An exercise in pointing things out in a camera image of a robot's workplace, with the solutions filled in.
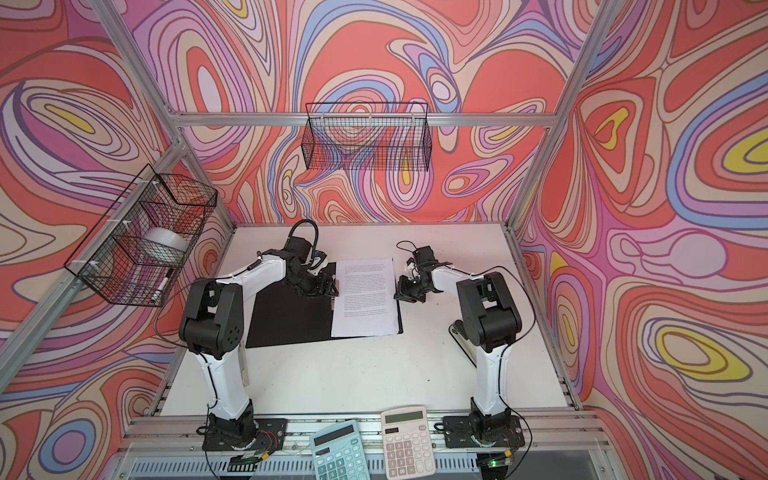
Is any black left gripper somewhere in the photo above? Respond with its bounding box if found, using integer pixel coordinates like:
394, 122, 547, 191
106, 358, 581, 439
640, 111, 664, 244
287, 269, 340, 298

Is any blue folder with black inside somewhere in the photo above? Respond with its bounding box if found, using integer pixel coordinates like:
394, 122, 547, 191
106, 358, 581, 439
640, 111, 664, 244
245, 283, 403, 349

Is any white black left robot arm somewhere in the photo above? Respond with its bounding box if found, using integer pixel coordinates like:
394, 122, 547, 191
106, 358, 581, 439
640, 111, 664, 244
179, 249, 338, 451

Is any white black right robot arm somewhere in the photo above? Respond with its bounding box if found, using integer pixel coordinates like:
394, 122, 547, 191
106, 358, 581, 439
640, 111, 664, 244
394, 264, 522, 447

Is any beige black stapler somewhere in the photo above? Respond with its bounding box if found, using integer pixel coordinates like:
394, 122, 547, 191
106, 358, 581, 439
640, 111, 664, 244
448, 320, 477, 368

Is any light blue stapler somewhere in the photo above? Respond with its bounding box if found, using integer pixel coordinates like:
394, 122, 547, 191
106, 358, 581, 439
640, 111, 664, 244
237, 344, 250, 387

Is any pink white calculator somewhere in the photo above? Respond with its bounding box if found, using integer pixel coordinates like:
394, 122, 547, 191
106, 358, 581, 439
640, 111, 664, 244
380, 405, 437, 480

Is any white tape roll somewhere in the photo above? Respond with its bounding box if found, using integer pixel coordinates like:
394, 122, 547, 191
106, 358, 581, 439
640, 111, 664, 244
139, 227, 188, 259

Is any teal calculator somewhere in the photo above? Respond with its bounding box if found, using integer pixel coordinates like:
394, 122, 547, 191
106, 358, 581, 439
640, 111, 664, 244
309, 420, 370, 480

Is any black marker pen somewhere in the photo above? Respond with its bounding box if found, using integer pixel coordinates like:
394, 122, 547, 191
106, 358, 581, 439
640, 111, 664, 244
151, 269, 173, 305

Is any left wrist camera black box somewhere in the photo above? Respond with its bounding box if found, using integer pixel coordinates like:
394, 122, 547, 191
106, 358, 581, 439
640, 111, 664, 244
284, 219, 328, 273

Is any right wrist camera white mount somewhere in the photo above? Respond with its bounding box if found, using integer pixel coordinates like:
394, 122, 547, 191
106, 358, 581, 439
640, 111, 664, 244
406, 246, 448, 278

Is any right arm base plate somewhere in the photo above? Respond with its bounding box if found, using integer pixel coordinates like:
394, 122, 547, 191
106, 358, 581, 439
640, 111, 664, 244
435, 411, 526, 468

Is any black wire basket back wall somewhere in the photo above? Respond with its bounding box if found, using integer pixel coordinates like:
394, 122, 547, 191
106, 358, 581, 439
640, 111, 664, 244
301, 101, 433, 172

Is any black wire basket wall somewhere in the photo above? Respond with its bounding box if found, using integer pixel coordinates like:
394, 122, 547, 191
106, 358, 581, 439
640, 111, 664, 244
301, 101, 433, 172
65, 165, 218, 307

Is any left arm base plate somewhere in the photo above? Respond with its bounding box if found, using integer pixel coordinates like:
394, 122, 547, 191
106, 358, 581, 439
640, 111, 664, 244
196, 415, 288, 473

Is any black wire basket left wall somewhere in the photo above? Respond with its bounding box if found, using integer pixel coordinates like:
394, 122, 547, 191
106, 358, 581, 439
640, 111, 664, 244
65, 165, 218, 307

